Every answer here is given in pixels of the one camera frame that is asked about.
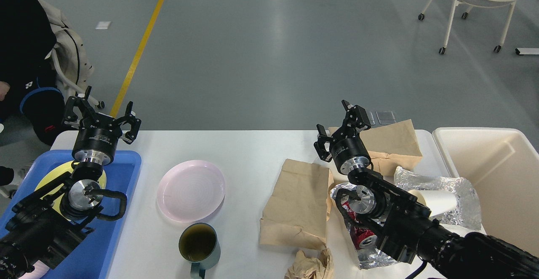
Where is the white floor label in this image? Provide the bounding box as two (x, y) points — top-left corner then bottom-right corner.
(95, 21), (112, 30)

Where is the person in black clothes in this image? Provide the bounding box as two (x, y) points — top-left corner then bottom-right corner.
(0, 0), (77, 204)

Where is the white paper cup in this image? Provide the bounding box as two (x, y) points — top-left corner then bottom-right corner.
(408, 190), (457, 216)

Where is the white bar on floor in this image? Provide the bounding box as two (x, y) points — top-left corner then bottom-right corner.
(515, 47), (539, 56)

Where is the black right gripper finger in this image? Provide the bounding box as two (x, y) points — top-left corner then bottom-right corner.
(341, 99), (372, 133)
(313, 124), (335, 162)

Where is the yellow plate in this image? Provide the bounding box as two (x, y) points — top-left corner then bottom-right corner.
(35, 161), (107, 225)

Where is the beige plastic bin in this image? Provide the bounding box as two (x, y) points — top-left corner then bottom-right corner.
(433, 127), (539, 256)

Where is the dark teal mug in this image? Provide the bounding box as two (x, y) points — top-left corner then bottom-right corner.
(178, 222), (221, 279)

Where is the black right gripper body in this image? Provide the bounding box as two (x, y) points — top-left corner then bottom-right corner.
(330, 126), (371, 175)

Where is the pink plate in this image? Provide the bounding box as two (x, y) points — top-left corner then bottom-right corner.
(156, 160), (227, 223)

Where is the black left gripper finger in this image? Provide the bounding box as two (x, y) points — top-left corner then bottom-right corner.
(110, 102), (142, 145)
(62, 86), (97, 129)

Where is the brown paper bag rear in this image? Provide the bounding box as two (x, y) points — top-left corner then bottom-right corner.
(329, 120), (423, 177)

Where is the crumpled brown paper ball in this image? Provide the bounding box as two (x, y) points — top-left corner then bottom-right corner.
(284, 248), (335, 279)

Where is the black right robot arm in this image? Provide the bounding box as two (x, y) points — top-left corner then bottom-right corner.
(314, 100), (538, 279)

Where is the aluminium foil under can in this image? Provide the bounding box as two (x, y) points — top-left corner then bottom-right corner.
(329, 182), (397, 269)

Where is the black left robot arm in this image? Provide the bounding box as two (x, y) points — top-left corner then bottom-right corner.
(1, 87), (142, 279)

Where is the crushed red soda can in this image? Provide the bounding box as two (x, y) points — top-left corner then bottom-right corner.
(342, 201), (377, 251)

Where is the crumpled aluminium foil right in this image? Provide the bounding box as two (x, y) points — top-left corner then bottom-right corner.
(393, 167), (483, 231)

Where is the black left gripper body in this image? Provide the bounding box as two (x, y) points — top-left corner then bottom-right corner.
(72, 118), (125, 166)

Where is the flat brown paper bag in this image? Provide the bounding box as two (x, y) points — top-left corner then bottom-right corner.
(259, 159), (333, 250)

